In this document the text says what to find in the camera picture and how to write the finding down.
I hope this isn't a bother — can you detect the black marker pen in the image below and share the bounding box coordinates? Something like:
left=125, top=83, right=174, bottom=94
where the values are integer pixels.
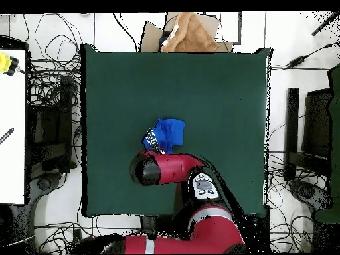
left=0, top=127, right=15, bottom=145

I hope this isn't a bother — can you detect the dark green table cloth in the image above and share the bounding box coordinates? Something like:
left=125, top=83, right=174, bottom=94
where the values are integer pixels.
left=80, top=43, right=273, bottom=218

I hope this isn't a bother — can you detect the black power adapter with cable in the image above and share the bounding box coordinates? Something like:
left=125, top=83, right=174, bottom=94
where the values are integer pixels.
left=270, top=39, right=340, bottom=71

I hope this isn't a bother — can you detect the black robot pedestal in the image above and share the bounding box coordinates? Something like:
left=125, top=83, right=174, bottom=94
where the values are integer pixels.
left=139, top=214, right=171, bottom=237

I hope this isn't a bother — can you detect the cardboard box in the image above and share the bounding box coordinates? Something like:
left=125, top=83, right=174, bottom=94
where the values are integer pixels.
left=139, top=11, right=234, bottom=53

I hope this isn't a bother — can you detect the black chair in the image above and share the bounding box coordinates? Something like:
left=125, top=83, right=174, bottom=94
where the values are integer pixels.
left=285, top=87, right=333, bottom=173

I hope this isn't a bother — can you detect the white table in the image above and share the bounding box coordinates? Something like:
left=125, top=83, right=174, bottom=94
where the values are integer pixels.
left=0, top=48, right=27, bottom=205

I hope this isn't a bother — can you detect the brown towel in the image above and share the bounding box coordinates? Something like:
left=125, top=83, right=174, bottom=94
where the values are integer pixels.
left=159, top=11, right=220, bottom=53

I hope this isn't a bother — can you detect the yellow and black tool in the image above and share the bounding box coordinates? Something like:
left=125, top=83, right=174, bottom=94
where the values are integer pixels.
left=0, top=52, right=20, bottom=77

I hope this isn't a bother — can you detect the black metal frame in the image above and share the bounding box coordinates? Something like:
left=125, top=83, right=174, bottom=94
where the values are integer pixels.
left=26, top=75, right=78, bottom=173

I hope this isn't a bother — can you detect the black rod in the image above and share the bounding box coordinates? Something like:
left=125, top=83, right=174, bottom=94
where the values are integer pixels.
left=311, top=11, right=340, bottom=37

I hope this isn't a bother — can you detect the blue shirt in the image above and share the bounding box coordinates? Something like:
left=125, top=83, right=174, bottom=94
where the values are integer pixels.
left=141, top=117, right=186, bottom=155

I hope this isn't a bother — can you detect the black cable tangle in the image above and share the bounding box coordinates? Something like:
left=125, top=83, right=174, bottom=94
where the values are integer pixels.
left=34, top=217, right=141, bottom=254
left=265, top=213, right=314, bottom=253
left=266, top=151, right=329, bottom=192
left=22, top=13, right=83, bottom=110

